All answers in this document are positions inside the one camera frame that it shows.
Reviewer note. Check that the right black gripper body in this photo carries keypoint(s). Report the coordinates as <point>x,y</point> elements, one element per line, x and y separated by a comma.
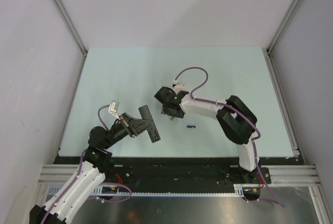
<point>165,110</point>

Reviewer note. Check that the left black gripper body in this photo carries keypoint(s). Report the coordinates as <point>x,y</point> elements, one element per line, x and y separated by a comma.
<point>117,132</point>

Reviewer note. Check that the black remote control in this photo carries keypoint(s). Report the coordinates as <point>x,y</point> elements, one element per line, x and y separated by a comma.
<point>151,129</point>

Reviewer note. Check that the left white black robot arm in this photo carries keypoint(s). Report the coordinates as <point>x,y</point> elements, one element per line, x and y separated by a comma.
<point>96,165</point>

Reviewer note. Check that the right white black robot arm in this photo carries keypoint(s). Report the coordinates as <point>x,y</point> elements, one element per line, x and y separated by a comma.
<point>236,120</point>

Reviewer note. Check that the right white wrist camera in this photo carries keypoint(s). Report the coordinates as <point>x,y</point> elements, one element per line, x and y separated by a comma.
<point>177,86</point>

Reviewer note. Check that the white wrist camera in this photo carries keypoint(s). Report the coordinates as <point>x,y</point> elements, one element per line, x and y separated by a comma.
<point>113,108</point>
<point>177,86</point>

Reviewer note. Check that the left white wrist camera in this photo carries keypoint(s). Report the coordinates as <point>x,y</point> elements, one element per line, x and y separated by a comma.
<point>113,108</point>

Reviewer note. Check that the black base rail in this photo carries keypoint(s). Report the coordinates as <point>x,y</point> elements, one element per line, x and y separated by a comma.
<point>179,175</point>

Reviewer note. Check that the left aluminium frame post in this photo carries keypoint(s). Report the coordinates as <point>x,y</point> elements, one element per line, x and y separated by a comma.
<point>70,26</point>

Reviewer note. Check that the aluminium frame post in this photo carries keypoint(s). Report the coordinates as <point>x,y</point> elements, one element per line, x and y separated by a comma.
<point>70,26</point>
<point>292,9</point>

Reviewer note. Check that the right aluminium frame post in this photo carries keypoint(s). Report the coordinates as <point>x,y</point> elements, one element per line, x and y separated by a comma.
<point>292,9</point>

